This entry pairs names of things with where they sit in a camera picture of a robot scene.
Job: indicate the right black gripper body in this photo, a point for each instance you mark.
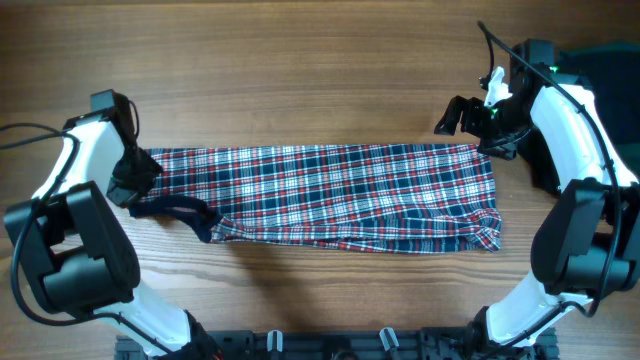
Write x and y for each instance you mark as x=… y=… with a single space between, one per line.
x=496 y=131

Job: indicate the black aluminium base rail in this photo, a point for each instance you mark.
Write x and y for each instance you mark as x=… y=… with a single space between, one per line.
x=425 y=344

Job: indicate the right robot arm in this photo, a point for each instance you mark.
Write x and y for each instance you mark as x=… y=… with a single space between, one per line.
x=588 y=245

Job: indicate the plaid sleeveless shirt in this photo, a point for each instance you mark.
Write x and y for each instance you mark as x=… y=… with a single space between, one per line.
x=393 y=198

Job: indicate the black mesh shorts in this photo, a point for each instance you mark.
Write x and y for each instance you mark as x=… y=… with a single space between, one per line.
x=600 y=100

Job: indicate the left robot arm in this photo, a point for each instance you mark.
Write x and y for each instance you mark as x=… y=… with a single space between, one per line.
x=73 y=263

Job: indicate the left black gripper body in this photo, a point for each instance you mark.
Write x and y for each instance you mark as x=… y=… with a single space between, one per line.
x=136 y=176

